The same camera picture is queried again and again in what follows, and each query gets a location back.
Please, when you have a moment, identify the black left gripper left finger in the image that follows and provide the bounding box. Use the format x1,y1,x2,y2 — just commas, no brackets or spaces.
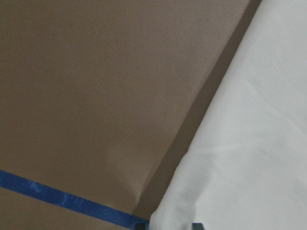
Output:
135,223,147,230

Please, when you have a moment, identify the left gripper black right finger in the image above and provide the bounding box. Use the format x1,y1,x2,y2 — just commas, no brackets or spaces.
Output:
191,223,203,230

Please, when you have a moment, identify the white printed t-shirt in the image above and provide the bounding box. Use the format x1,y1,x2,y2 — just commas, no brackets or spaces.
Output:
149,0,307,230

